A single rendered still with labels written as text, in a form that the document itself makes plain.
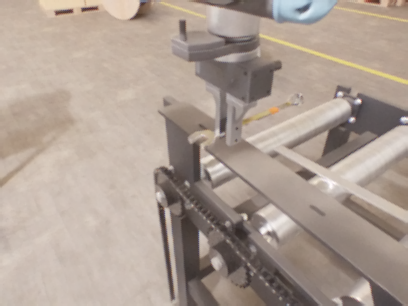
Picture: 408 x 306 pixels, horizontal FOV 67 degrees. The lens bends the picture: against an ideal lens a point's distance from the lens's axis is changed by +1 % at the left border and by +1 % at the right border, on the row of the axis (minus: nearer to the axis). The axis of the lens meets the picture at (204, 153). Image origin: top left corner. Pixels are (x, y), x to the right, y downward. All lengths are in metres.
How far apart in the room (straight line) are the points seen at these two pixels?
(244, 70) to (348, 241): 0.30
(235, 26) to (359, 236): 0.36
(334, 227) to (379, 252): 0.07
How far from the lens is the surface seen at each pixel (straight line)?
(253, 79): 0.43
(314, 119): 1.35
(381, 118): 1.56
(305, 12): 0.25
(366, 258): 0.52
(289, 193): 0.58
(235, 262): 0.82
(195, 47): 0.40
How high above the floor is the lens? 1.56
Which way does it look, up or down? 37 degrees down
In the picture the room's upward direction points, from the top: straight up
